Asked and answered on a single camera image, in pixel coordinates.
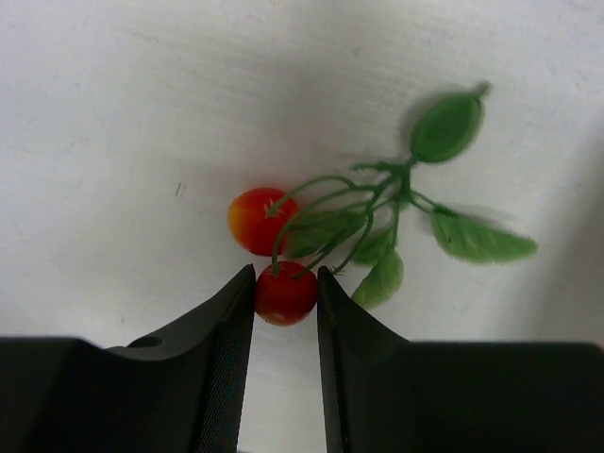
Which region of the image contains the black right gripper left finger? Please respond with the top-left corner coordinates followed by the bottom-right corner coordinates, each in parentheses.
top-left (1, 265), bottom-right (256, 452)

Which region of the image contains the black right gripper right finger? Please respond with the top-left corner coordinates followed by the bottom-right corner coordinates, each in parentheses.
top-left (317, 268), bottom-right (603, 452)

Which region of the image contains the fake cherry bunch with leaves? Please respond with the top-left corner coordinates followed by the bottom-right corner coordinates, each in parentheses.
top-left (226, 81), bottom-right (538, 327)

